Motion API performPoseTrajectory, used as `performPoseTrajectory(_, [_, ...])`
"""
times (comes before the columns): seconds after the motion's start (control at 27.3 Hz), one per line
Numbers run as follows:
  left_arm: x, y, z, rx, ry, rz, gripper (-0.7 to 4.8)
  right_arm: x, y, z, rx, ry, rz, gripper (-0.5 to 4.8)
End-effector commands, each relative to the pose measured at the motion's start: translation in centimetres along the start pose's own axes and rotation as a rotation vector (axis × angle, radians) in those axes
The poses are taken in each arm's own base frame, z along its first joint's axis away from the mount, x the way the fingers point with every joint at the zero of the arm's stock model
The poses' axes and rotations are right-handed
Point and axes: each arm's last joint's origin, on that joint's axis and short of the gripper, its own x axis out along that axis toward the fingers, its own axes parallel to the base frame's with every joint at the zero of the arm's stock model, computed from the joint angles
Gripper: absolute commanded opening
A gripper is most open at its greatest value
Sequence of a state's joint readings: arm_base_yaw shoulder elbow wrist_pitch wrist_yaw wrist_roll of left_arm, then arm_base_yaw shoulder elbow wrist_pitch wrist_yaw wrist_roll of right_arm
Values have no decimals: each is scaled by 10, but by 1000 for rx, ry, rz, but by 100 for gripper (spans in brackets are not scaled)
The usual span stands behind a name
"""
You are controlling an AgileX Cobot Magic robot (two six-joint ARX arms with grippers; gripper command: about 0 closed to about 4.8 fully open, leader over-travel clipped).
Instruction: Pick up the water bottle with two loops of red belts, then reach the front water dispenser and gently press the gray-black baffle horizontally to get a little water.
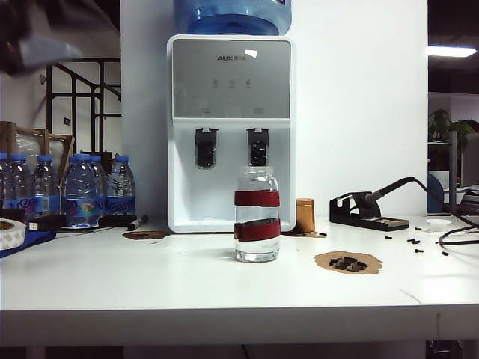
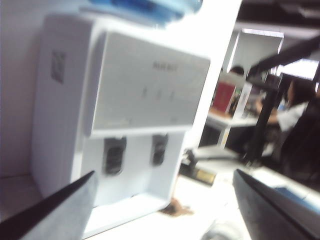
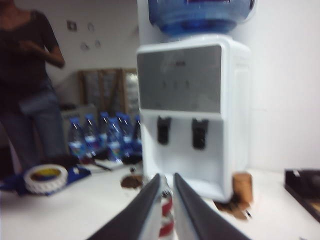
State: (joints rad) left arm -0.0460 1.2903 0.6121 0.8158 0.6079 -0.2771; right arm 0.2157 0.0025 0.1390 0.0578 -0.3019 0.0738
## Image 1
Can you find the glass bottle with red belts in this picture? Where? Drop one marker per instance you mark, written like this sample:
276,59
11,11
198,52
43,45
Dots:
257,213

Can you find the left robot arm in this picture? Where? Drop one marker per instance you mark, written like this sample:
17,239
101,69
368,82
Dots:
22,37

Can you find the black dispenser tap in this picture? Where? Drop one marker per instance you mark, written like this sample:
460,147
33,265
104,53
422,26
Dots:
258,149
206,149

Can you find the white AUX water dispenser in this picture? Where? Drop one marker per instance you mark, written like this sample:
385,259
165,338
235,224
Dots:
232,75

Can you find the blue-capped plastic water bottle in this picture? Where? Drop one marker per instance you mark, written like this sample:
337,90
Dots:
46,187
121,190
80,194
3,179
19,183
100,179

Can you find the blue water jug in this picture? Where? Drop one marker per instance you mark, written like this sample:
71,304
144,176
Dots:
232,18

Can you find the brown cylindrical container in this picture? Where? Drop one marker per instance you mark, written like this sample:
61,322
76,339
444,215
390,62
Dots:
305,217

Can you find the brown paper patch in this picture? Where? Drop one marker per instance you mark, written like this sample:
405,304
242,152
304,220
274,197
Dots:
144,235
299,233

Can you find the small black rod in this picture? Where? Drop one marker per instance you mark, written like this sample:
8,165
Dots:
320,235

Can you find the black soldering iron stand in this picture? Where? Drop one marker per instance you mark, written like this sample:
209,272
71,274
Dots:
344,214

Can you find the black marker pen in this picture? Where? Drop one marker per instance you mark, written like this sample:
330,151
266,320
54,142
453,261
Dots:
137,222

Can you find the brown pad with black screws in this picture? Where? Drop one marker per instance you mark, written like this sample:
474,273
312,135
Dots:
325,261

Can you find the black flat object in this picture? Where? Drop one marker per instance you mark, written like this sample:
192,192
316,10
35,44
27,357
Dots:
116,220

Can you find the dark brown chip pile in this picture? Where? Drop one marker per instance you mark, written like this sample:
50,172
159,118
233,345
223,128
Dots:
348,264

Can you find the black soldering iron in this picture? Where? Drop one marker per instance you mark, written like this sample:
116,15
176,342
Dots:
385,190

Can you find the black stair railing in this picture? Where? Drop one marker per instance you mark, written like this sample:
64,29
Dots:
75,97

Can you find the blue chair back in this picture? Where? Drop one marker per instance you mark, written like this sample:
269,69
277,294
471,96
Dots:
434,194

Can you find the black block with white label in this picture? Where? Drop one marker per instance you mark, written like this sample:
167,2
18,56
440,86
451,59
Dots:
48,222

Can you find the small white dish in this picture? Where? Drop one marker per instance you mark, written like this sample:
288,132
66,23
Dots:
438,225

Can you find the green potted plant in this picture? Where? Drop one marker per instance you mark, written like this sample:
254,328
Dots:
443,123

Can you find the blue cloth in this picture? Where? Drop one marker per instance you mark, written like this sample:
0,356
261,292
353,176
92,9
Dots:
35,237

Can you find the small black box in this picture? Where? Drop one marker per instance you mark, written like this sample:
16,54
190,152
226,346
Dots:
11,214

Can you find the grey monitor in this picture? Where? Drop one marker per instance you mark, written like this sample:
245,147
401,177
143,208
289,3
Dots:
470,161

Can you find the white tape roll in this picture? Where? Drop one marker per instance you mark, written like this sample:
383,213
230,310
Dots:
11,237

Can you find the ceiling light panel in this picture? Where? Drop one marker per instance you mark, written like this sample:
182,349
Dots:
451,51

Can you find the wooden frame with plastic wrap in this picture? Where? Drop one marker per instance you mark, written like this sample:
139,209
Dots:
45,140

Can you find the grey metal post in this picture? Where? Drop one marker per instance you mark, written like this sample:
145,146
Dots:
453,172

